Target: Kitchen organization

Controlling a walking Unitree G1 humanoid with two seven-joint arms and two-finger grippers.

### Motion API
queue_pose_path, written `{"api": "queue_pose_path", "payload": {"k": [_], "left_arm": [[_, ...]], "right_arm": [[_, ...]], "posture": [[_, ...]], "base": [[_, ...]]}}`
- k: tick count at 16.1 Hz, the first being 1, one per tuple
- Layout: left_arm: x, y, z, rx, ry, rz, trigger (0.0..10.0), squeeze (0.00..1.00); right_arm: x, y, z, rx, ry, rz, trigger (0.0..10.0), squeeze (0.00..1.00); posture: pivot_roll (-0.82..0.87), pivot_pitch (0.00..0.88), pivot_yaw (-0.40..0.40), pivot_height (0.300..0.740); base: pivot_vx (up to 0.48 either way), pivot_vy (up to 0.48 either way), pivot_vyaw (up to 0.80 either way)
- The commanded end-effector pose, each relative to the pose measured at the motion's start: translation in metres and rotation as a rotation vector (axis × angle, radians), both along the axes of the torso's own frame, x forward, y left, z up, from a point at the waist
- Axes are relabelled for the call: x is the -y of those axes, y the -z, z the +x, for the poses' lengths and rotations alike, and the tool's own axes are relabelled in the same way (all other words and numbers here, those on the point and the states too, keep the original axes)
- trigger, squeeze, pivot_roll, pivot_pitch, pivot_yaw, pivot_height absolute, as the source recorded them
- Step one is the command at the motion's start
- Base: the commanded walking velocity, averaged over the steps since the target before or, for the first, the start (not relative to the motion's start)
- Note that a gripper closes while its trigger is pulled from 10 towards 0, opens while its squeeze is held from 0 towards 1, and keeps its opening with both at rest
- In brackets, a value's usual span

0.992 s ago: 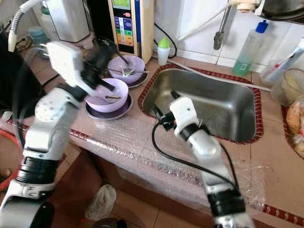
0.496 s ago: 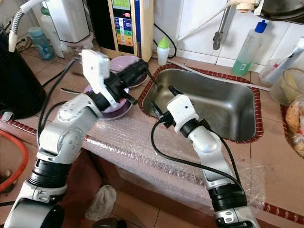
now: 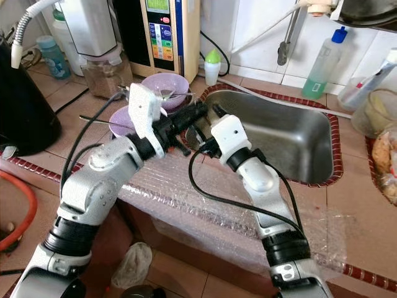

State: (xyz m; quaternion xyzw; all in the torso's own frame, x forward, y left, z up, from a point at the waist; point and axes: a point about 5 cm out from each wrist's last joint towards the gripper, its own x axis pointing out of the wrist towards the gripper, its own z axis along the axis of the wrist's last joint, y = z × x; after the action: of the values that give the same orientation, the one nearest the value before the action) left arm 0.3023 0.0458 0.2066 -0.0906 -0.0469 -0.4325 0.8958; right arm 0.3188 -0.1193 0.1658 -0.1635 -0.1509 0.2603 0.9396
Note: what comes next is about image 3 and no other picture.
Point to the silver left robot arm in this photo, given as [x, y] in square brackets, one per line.
[93, 192]

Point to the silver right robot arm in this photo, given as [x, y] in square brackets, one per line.
[270, 192]

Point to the purple plastic bowl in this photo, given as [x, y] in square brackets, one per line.
[170, 82]
[121, 121]

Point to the small white bottle green cap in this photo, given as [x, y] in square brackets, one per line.
[212, 68]

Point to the clear bubble wrap sheet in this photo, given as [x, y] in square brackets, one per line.
[180, 205]

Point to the stainless steel sink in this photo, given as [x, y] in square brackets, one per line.
[285, 133]

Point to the long metal spoon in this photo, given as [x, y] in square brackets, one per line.
[99, 119]

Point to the water ionizer with button panel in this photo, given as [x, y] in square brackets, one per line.
[161, 37]

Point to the glass jar with brown powder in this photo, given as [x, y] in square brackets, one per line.
[102, 79]

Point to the white tap pipe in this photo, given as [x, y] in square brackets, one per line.
[270, 28]

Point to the green dish soap bottle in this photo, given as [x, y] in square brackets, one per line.
[322, 65]

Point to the white plastic bag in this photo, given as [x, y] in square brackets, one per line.
[130, 266]

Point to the white water filter unit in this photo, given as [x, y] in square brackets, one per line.
[90, 25]

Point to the teal printed bottle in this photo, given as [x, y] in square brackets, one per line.
[54, 59]

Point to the white plastic jug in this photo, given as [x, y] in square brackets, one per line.
[65, 43]

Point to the black kettle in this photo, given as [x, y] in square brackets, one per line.
[25, 105]

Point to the clear glass jar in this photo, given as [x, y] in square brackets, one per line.
[375, 115]

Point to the clear bag of snacks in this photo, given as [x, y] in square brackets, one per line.
[388, 164]

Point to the black pan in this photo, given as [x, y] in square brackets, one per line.
[369, 11]

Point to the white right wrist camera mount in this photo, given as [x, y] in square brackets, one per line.
[231, 136]

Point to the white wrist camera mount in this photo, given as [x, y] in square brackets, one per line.
[146, 112]
[231, 136]

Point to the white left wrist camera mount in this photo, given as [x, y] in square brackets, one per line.
[146, 112]

